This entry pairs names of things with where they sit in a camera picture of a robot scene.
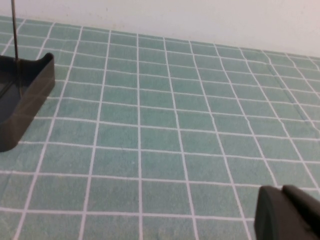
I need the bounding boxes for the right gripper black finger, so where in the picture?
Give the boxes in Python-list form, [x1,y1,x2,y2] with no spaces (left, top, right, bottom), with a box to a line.
[253,184,320,240]

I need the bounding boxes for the green white-grid tablecloth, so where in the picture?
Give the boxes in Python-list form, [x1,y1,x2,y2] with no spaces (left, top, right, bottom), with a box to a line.
[0,15,320,240]

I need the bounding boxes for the black tray wire lid rack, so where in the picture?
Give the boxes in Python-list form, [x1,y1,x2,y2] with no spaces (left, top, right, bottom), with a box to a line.
[0,0,56,153]

